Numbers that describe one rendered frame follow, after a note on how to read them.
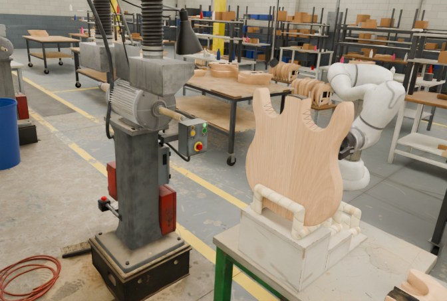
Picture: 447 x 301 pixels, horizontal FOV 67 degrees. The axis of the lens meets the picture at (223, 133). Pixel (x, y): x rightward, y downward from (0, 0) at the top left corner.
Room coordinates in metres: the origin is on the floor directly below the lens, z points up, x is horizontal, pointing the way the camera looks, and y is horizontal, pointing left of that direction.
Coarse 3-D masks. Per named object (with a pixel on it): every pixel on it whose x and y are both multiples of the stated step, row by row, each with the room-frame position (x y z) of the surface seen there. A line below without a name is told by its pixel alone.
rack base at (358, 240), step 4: (356, 236) 1.15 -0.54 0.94; (360, 236) 1.15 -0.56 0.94; (364, 236) 1.15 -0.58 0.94; (352, 240) 1.12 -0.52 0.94; (356, 240) 1.12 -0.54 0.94; (360, 240) 1.12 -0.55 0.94; (364, 240) 1.13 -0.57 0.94; (352, 244) 1.09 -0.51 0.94; (356, 244) 1.09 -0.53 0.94; (360, 244) 1.11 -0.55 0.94; (352, 248) 1.07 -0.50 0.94
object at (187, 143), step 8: (192, 120) 2.00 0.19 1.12; (200, 120) 2.01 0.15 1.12; (184, 128) 1.91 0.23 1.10; (200, 128) 1.95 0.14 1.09; (184, 136) 1.91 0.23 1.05; (192, 136) 1.91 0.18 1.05; (200, 136) 1.95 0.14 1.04; (160, 144) 2.02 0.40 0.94; (168, 144) 2.00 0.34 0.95; (184, 144) 1.91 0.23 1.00; (192, 144) 1.91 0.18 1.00; (176, 152) 1.98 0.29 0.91; (184, 152) 1.91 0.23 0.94; (192, 152) 1.91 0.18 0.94; (200, 152) 1.96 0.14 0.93; (184, 160) 1.96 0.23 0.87
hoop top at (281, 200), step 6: (258, 186) 1.01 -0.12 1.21; (264, 186) 1.01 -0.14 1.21; (258, 192) 1.00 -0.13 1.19; (264, 192) 0.98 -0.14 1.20; (270, 192) 0.97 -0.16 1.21; (276, 192) 0.97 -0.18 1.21; (270, 198) 0.96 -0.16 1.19; (276, 198) 0.95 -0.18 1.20; (282, 198) 0.94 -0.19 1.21; (282, 204) 0.93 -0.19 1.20; (288, 204) 0.91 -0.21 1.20; (294, 204) 0.90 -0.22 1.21; (294, 210) 0.89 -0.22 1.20; (300, 210) 0.88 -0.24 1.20
